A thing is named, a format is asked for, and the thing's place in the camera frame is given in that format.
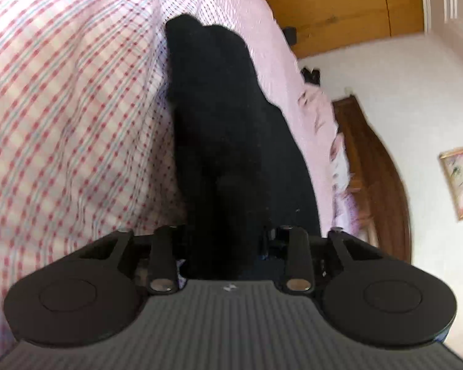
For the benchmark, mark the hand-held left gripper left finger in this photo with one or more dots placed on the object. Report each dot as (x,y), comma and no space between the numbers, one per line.
(166,246)

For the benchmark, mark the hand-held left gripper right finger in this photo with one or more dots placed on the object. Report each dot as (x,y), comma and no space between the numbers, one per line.
(264,244)

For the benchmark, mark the black garment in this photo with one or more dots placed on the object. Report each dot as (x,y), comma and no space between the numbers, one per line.
(223,142)

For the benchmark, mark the pink floral pillow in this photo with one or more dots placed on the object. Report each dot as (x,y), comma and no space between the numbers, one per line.
(324,135)

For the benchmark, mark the dark wooden headboard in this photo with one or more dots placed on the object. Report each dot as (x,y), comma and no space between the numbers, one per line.
(378,169)

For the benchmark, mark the small dark object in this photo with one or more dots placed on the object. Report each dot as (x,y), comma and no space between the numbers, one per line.
(311,76)

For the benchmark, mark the pink checked bed sheet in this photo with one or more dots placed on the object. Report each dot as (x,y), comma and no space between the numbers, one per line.
(61,104)

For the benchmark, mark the wooden wardrobe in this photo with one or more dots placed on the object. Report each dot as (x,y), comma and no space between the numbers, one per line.
(332,4)

